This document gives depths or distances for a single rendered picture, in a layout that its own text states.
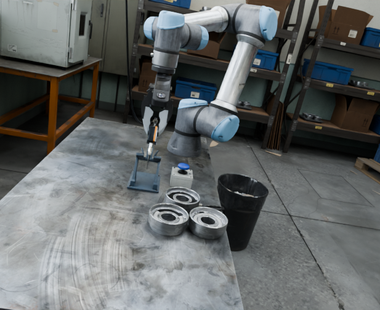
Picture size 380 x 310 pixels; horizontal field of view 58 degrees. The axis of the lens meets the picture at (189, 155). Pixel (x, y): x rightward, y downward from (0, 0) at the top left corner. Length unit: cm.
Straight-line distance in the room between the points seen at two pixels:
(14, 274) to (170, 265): 31
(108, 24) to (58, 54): 172
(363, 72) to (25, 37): 431
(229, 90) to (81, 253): 83
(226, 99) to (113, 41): 347
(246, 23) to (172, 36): 45
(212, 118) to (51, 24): 202
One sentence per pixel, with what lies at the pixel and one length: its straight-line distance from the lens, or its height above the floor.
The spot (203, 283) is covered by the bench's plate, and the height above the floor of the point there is 80.
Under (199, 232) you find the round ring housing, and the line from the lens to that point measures 91.
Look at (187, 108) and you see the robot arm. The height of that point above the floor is 100.
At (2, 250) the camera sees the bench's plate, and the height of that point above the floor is 80.
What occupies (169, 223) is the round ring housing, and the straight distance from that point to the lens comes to 87.
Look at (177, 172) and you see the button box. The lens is 115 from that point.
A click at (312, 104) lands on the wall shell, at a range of 531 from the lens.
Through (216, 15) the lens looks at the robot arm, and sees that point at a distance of 138.
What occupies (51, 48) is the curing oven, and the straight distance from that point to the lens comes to 310.
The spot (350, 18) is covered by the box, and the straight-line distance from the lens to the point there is 477.
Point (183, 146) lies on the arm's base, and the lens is 142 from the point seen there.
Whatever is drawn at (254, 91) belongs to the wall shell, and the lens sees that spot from 503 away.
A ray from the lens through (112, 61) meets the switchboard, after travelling 472.
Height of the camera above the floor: 130
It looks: 20 degrees down
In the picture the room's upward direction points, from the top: 12 degrees clockwise
